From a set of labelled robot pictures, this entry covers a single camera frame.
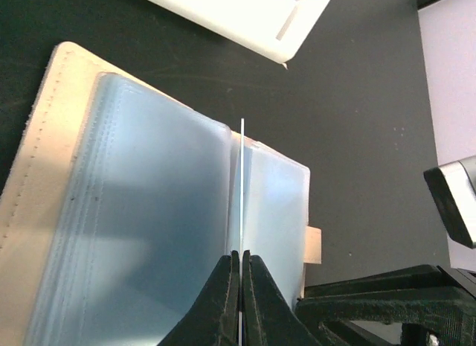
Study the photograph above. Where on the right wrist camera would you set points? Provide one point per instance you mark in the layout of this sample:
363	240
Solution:
452	187

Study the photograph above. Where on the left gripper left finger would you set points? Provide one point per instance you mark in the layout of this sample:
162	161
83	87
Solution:
213	317

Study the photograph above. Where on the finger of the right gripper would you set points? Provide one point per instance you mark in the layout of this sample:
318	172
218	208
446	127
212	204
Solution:
434	305

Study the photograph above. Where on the white bin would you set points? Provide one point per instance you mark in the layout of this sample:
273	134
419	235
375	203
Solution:
275	29

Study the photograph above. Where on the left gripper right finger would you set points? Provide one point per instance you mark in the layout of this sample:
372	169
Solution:
268	319

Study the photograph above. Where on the tan leather card holder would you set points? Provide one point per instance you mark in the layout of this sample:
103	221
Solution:
121	200

